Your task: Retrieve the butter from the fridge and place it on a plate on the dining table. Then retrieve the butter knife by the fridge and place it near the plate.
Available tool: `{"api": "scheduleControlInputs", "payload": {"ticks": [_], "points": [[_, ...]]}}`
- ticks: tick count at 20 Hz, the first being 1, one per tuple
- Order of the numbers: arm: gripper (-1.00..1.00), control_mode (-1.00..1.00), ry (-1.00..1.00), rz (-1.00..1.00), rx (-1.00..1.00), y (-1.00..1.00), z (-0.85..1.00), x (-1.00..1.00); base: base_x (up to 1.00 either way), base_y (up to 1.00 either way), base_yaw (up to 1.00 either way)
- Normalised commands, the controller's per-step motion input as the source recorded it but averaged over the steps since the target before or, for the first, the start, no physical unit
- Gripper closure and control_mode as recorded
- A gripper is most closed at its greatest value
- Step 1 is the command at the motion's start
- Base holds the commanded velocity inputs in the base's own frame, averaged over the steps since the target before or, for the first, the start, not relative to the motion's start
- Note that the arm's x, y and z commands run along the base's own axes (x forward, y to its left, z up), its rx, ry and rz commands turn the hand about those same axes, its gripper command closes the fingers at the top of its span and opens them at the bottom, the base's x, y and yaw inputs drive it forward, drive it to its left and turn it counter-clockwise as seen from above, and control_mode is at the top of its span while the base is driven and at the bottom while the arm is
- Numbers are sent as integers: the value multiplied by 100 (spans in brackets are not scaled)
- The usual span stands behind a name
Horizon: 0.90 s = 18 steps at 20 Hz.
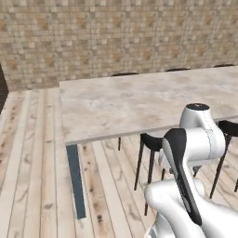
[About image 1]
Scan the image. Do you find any marble top dining table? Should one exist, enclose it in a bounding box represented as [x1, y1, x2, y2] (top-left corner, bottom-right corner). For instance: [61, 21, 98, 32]
[59, 65, 238, 220]

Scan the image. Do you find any black stool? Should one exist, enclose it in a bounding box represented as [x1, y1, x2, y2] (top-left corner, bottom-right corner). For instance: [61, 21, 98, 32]
[111, 72, 140, 77]
[165, 67, 192, 73]
[209, 119, 238, 200]
[133, 133, 167, 217]

